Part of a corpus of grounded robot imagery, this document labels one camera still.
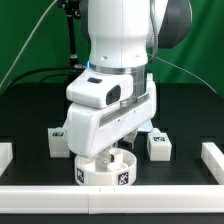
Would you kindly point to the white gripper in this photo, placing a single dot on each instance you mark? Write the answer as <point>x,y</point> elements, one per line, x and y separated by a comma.
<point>91,130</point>

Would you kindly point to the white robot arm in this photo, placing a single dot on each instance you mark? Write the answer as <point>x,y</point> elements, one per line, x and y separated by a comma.
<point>121,32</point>

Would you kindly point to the white marker board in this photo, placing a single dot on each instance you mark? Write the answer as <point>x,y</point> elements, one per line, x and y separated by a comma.
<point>146,127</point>

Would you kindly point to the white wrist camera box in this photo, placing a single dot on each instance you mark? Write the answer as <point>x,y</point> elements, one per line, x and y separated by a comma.
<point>99,90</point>

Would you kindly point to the white front fence rail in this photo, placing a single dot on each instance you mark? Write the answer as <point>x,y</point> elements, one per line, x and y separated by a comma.
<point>99,200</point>

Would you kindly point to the white fence rail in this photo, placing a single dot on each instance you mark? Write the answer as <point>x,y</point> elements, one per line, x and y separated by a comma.
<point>99,200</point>
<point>214,160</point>
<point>6,156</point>

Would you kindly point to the white right fence rail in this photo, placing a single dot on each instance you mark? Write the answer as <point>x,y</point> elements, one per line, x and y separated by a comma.
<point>214,160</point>

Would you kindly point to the white left fence rail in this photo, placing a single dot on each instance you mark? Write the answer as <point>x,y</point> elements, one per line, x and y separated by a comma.
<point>6,156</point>

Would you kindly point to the black camera stand pole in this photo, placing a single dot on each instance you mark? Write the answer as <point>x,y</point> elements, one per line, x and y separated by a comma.
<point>72,11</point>

